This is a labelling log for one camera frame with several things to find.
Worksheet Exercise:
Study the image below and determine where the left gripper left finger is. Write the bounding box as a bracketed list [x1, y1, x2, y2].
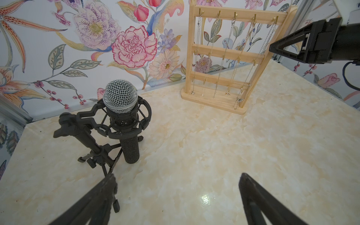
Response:
[51, 173, 118, 225]

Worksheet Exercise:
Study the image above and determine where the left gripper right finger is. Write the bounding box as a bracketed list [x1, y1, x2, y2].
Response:
[239, 173, 306, 225]

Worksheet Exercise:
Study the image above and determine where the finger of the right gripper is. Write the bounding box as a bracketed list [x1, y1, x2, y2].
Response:
[269, 22, 321, 63]

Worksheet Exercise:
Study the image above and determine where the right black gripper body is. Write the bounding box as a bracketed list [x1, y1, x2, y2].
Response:
[309, 17, 360, 63]

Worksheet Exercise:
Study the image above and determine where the wooden jewelry display stand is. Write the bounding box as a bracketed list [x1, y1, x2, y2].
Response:
[181, 1, 298, 115]

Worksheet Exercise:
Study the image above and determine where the black microphone with mesh head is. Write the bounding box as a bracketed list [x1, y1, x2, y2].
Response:
[103, 79, 143, 164]

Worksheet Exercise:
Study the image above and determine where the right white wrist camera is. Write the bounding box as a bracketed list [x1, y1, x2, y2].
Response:
[333, 0, 360, 26]

